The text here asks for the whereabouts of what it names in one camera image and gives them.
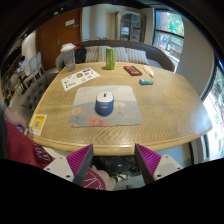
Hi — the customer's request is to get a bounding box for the brown wooden door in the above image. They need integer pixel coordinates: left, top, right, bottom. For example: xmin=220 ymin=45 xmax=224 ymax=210
xmin=35 ymin=7 xmax=84 ymax=72

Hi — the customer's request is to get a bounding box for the black backpack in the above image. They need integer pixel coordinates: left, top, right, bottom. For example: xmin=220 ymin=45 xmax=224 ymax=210
xmin=73 ymin=45 xmax=88 ymax=65

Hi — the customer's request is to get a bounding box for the white sticker sheet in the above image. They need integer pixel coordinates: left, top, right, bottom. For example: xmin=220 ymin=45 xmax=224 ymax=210
xmin=60 ymin=67 xmax=102 ymax=92

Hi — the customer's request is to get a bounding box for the green and blue gum pack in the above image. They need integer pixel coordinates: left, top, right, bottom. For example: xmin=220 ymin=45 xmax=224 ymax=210
xmin=138 ymin=78 xmax=155 ymax=86

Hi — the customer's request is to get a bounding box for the black-framed window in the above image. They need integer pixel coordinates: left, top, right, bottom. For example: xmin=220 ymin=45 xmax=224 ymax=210
xmin=152 ymin=9 xmax=185 ymax=69

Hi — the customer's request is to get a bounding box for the blue and white computer mouse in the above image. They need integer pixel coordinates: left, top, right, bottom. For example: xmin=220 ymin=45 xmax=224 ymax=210
xmin=94 ymin=91 xmax=115 ymax=117

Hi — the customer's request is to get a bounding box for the person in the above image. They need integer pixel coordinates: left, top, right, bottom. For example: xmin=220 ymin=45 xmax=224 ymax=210
xmin=0 ymin=88 xmax=129 ymax=192

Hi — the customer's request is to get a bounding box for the clear shaker bottle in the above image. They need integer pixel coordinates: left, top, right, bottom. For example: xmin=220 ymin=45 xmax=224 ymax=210
xmin=60 ymin=42 xmax=77 ymax=73

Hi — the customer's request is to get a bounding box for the grey curved sofa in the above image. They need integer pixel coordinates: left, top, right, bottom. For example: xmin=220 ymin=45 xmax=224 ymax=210
xmin=54 ymin=39 xmax=176 ymax=73

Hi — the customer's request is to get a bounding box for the yellow code card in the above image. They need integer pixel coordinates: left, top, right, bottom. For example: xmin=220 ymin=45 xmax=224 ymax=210
xmin=27 ymin=113 xmax=48 ymax=137

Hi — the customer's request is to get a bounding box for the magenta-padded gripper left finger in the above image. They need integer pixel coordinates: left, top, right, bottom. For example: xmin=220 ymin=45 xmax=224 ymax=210
xmin=43 ymin=143 xmax=95 ymax=187

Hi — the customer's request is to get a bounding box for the arched glass-door cabinet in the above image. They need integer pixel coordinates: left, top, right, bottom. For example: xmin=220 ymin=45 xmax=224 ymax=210
xmin=114 ymin=9 xmax=146 ymax=44

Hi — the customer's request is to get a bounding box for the green drink can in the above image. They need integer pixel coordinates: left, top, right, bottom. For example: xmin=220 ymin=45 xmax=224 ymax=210
xmin=105 ymin=47 xmax=117 ymax=71

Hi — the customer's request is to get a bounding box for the bright glass window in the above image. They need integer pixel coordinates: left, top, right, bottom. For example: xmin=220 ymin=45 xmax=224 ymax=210
xmin=201 ymin=64 xmax=224 ymax=163

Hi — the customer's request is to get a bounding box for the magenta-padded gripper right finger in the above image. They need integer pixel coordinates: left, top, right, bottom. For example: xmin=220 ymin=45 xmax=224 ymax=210
xmin=133 ymin=143 xmax=184 ymax=185

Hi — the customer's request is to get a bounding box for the black and orange box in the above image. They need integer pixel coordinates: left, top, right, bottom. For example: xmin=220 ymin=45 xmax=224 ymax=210
xmin=123 ymin=65 xmax=143 ymax=77

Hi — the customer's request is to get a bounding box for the sky and flower print mouse pad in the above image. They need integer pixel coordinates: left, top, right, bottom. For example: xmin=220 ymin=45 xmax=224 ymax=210
xmin=69 ymin=85 xmax=144 ymax=128

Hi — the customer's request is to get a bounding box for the group of white chairs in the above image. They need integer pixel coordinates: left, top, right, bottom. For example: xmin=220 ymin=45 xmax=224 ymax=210
xmin=9 ymin=51 xmax=45 ymax=98

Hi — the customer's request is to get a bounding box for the striped cushion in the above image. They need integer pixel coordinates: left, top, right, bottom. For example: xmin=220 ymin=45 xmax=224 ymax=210
xmin=124 ymin=47 xmax=150 ymax=66
xmin=85 ymin=46 xmax=101 ymax=63
xmin=96 ymin=45 xmax=129 ymax=63

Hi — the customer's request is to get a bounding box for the grey tufted chair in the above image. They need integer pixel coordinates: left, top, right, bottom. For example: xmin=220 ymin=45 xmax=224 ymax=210
xmin=19 ymin=73 xmax=59 ymax=118

